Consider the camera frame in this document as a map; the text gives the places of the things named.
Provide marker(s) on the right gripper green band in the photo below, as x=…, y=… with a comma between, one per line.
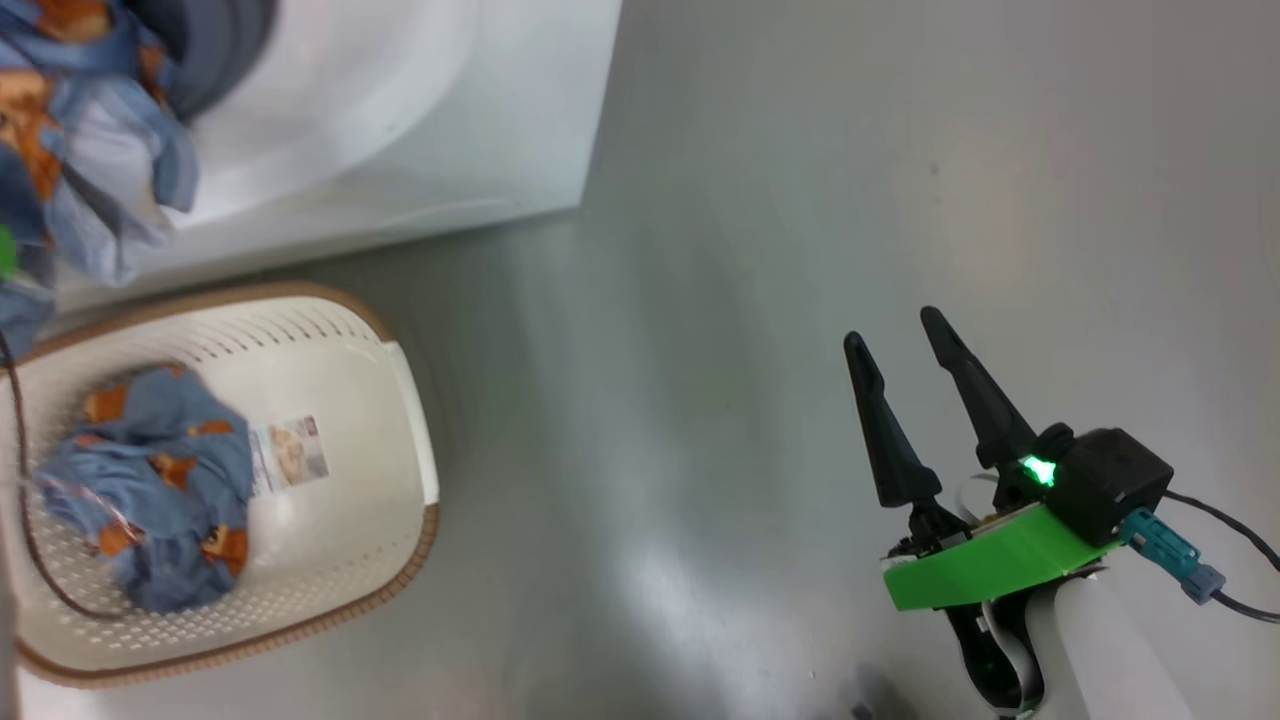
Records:
x=1000, y=565

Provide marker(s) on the white washing machine body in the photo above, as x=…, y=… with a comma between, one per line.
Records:
x=450, y=100

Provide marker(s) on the paper basket label sticker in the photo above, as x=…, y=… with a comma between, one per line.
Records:
x=290, y=455

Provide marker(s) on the white perforated basket brown rim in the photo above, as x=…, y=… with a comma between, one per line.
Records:
x=350, y=450

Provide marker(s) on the grey rubber door gasket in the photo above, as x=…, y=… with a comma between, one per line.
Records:
x=220, y=50

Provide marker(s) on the blue cartoon print garment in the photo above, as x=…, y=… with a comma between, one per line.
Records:
x=150, y=480
x=100, y=180

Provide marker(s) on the teal right camera connector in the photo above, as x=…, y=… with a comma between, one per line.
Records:
x=1165, y=553

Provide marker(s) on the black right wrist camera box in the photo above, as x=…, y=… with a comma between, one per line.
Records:
x=1110, y=480

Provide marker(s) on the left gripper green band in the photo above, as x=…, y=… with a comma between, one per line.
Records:
x=6, y=252

